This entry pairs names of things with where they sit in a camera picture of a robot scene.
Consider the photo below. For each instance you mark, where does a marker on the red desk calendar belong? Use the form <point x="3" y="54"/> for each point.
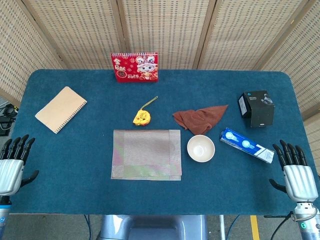
<point x="135" y="67"/>

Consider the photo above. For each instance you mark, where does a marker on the kraft spiral notebook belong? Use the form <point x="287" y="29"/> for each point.
<point x="61" y="108"/>

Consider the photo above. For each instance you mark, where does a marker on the white table leg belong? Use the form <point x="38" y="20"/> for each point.
<point x="221" y="227"/>

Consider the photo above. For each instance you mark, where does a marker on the blue toothpaste box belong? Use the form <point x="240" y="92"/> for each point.
<point x="246" y="145"/>

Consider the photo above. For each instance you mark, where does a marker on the black cardboard box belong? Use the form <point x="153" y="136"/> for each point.
<point x="261" y="111"/>

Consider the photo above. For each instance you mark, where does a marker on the cream round bowl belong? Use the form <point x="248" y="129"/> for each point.
<point x="200" y="148"/>

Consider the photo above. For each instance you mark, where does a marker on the brown cloth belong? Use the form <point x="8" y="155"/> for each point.
<point x="200" y="118"/>

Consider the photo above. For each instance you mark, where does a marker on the yellow tape measure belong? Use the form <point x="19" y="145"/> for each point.
<point x="142" y="118"/>

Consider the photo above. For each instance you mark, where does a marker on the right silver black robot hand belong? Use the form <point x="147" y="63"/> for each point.
<point x="298" y="180"/>

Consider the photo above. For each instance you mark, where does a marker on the woven bamboo folding screen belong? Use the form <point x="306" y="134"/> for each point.
<point x="162" y="25"/>

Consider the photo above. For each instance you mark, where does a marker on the grey woven placemat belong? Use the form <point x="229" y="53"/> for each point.
<point x="147" y="155"/>

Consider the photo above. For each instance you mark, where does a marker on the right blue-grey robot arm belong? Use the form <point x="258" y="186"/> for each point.
<point x="308" y="220"/>

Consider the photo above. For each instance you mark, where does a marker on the blue-grey robot torso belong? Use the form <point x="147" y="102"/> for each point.
<point x="155" y="228"/>

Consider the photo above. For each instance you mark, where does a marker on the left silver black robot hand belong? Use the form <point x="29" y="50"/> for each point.
<point x="10" y="172"/>

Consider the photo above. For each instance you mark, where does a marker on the blue felt table cover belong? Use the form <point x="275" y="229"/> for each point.
<point x="75" y="175"/>

